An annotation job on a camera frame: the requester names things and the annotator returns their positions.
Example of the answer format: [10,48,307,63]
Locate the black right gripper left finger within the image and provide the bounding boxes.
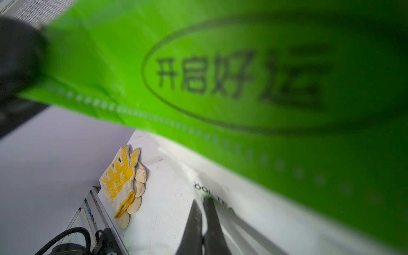
[175,200,203,255]

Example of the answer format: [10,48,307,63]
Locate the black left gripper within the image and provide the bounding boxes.
[1,17,46,99]

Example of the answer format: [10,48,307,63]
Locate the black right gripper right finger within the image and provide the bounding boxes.
[203,197,231,255]

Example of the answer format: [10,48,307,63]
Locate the green white takeout bag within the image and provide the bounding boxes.
[20,1,408,254]

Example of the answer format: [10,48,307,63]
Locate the white mesh two-tier shelf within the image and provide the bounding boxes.
[1,0,75,28]

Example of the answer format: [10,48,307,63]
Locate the yellow dotted work gloves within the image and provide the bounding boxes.
[99,144,147,229]

